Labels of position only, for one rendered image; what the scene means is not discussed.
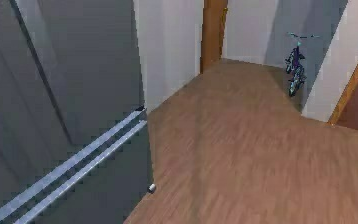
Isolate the blue bicycle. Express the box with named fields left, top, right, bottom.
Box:
left=284, top=31, right=321, bottom=98

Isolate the silver fridge handle bar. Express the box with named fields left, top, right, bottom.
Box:
left=0, top=109, right=145, bottom=224
left=14, top=119, right=149, bottom=224

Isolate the grey fridge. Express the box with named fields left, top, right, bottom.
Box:
left=0, top=0, right=157, bottom=224

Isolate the brown wooden room door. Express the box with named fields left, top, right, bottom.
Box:
left=199, top=0, right=229, bottom=75
left=326, top=39, right=358, bottom=134

